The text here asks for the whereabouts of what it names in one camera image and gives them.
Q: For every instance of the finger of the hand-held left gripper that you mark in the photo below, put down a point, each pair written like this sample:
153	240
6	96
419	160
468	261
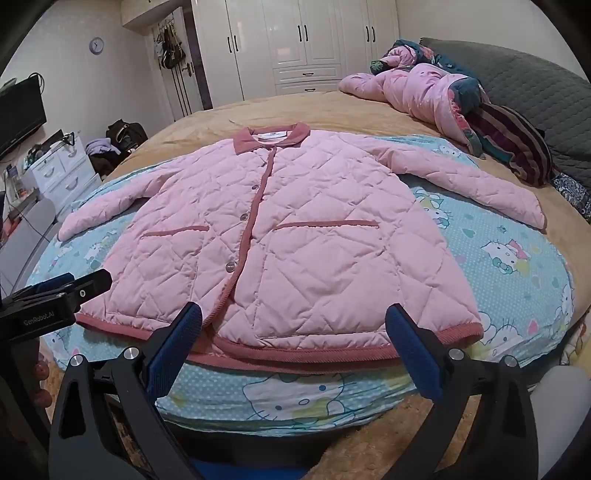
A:
92	285
51	284

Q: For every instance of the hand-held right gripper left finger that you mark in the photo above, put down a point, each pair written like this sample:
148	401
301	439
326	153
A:
173	350

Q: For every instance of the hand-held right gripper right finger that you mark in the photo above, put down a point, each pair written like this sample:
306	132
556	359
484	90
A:
415	355

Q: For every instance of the pink quilted jacket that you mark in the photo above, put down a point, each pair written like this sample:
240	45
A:
300	230

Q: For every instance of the purple clothes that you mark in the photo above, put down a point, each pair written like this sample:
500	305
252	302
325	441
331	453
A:
101	146

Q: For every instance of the person's left hand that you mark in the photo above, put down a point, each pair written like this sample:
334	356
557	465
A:
42	371

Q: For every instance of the white drawer cabinet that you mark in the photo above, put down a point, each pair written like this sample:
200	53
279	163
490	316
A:
64	175

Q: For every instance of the blue cartoon print blanket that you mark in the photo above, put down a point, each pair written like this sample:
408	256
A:
508	277

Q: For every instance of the black backpack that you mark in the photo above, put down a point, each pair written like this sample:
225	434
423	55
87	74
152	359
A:
127	134

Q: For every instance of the person's leg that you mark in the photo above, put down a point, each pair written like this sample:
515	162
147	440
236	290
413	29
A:
561	415

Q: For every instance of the black television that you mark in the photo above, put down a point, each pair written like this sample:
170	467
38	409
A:
21	115

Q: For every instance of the door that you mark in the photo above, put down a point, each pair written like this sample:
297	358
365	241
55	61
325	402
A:
194	83

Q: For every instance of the dark patterned pillow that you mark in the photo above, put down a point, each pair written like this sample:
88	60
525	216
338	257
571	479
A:
572	191

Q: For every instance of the striped pillow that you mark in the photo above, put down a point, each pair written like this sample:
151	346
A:
512	138

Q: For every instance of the hanging bags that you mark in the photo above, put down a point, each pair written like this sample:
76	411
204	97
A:
171	50

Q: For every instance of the bed with tan bedspread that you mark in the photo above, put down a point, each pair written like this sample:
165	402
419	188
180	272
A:
332	115

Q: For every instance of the pink floral quilt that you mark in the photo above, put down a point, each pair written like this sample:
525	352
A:
415	87

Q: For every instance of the white overhead cabinet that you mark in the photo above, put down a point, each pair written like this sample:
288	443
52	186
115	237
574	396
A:
152	11

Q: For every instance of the grey quilted headboard cushion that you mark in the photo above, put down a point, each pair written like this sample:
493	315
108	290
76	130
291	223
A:
531	87

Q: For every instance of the white wardrobe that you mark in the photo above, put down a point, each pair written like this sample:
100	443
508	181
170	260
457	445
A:
286	41

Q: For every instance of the round wall clock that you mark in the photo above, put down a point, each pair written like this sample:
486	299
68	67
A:
97	45

